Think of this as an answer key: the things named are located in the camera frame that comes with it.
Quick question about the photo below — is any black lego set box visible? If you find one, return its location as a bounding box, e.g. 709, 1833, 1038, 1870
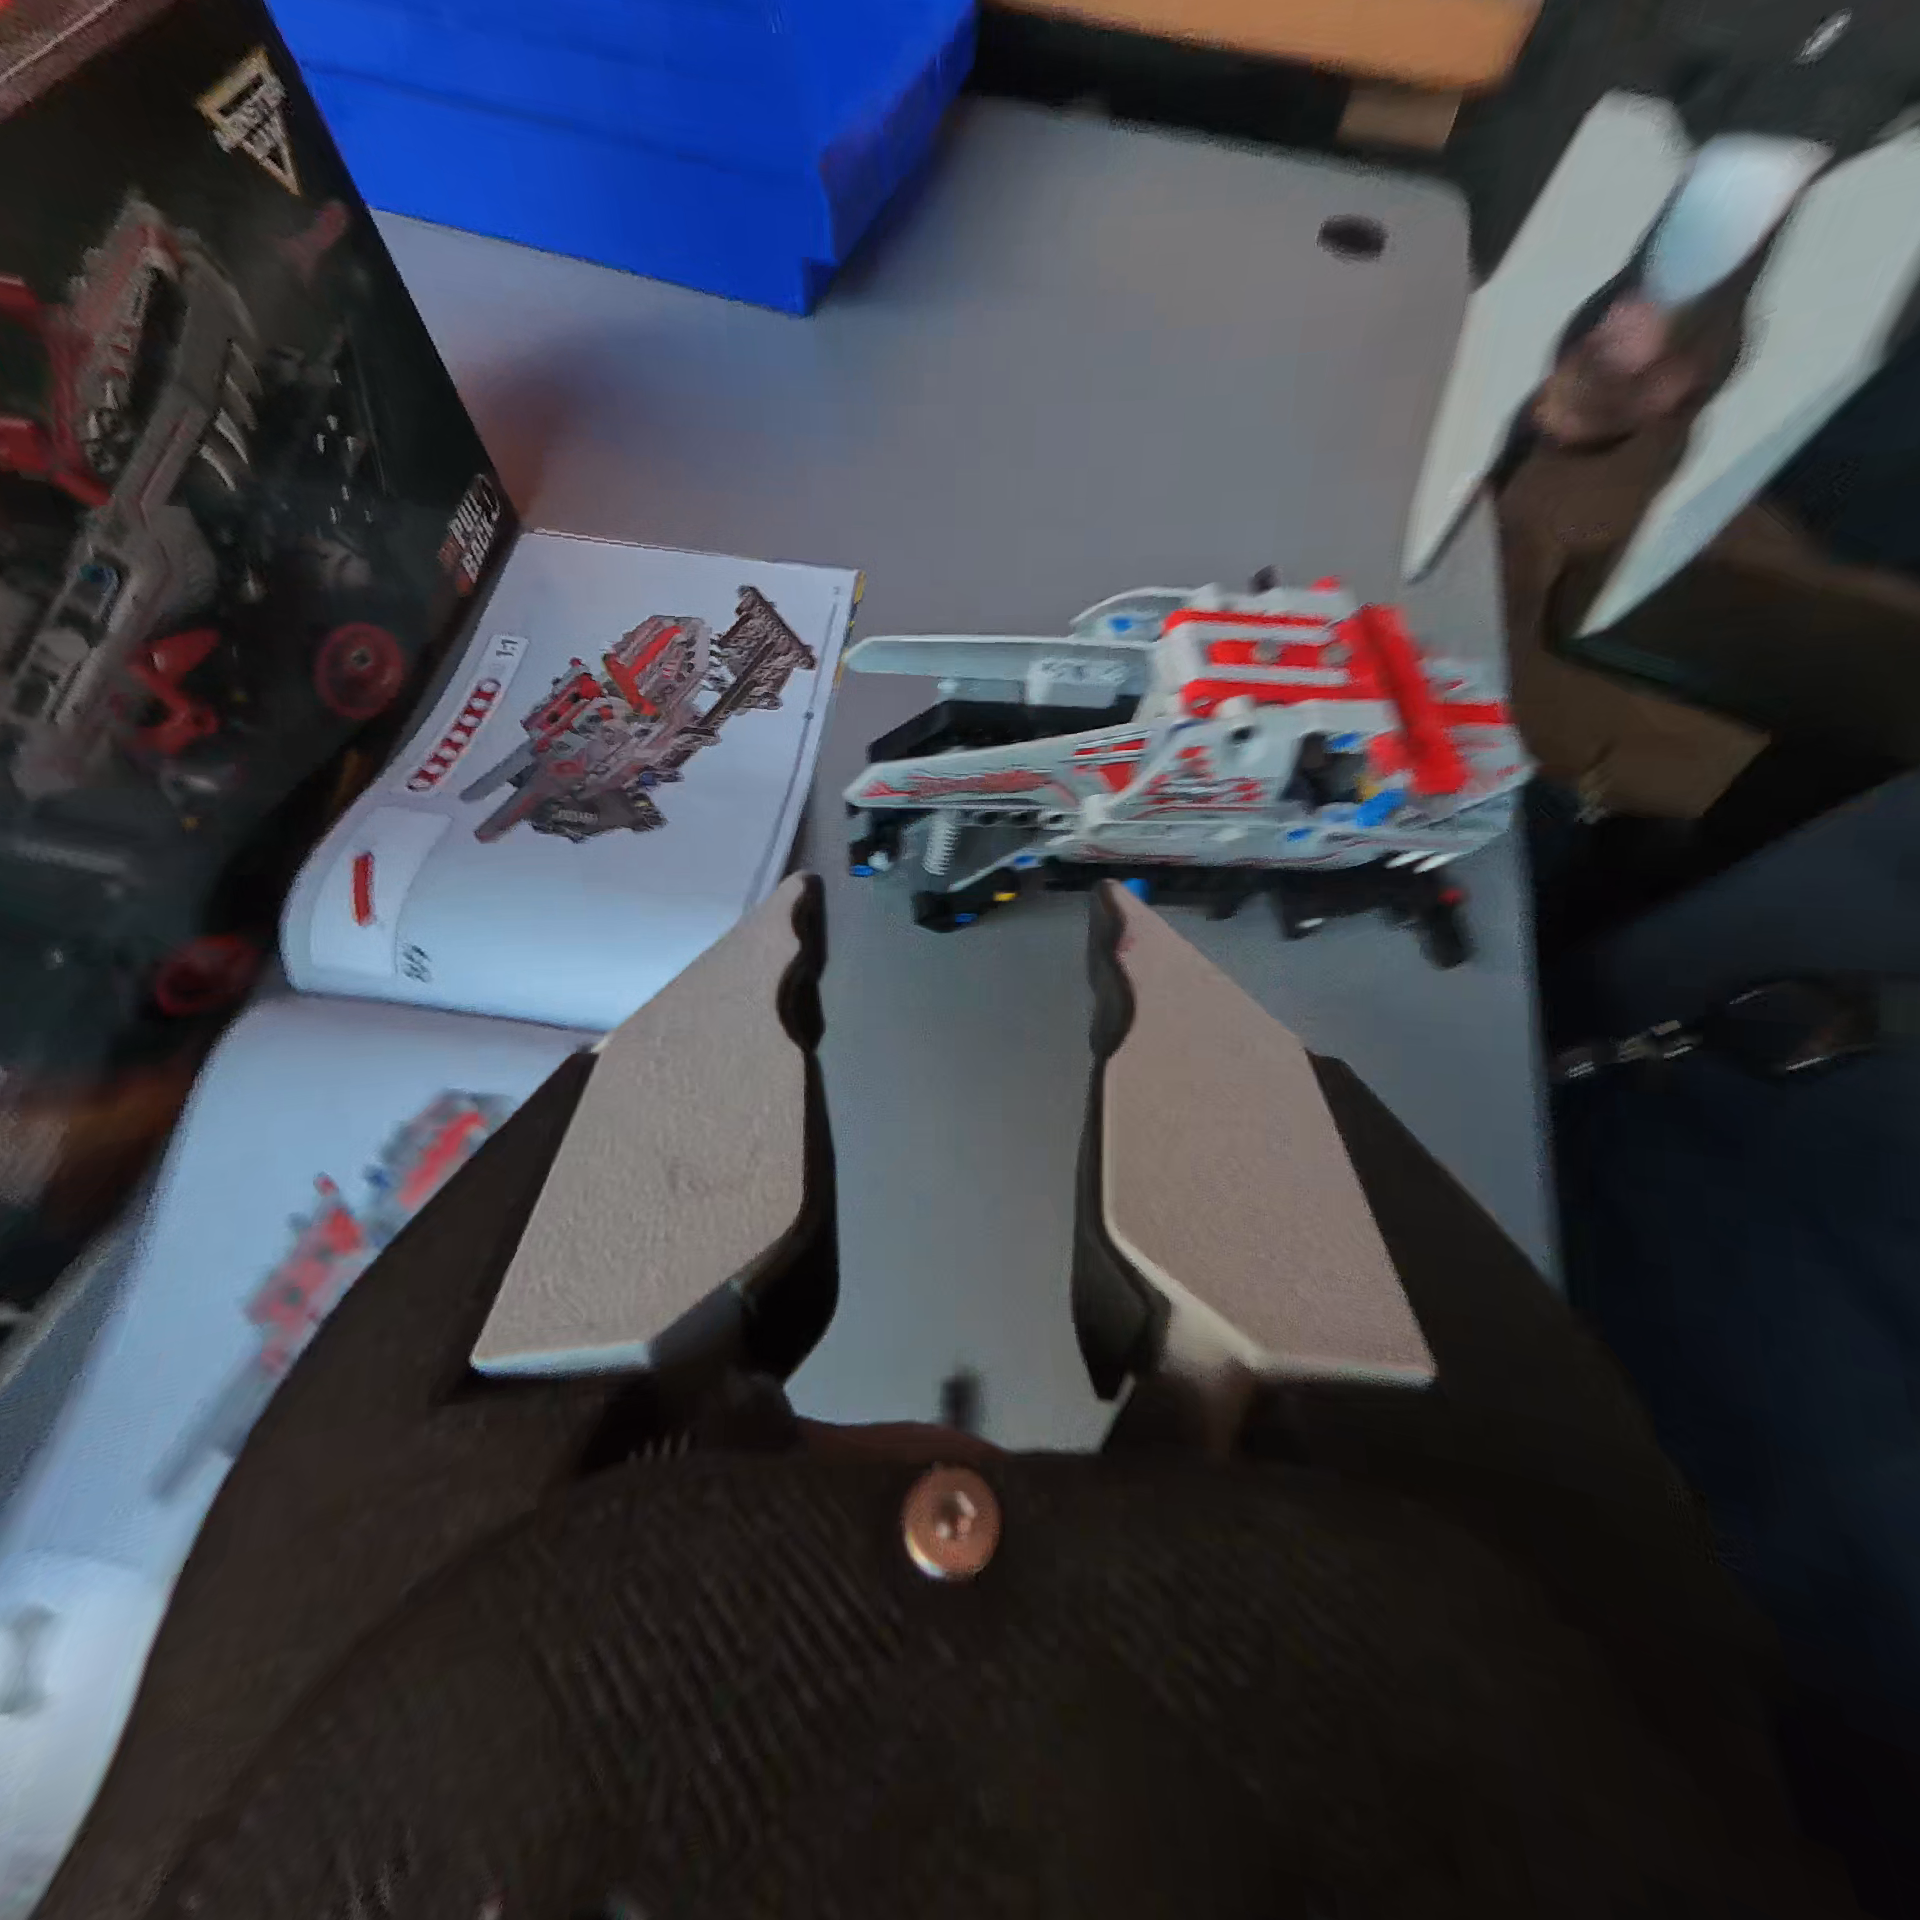
0, 0, 520, 1308

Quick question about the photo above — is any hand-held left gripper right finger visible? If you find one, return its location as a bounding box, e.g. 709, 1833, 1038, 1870
1069, 877, 1441, 1404

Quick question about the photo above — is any grey table with wooden edge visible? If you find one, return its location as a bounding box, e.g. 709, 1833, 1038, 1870
983, 0, 1546, 153

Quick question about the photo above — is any black badge reel lanyard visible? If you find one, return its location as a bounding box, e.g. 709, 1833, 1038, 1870
1549, 979, 1882, 1086

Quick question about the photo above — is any grey and red lego truck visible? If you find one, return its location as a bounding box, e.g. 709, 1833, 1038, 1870
839, 566, 1538, 970

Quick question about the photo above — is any open lego instruction booklet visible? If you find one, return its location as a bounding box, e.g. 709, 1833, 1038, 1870
0, 529, 863, 1884

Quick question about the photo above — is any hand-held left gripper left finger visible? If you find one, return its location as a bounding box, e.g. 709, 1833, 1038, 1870
467, 874, 841, 1383

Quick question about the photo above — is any blue plastic bin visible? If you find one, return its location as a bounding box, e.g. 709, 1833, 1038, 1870
262, 0, 984, 317

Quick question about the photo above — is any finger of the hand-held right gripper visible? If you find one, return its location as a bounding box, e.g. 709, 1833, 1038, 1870
1571, 117, 1920, 645
1398, 86, 1704, 588

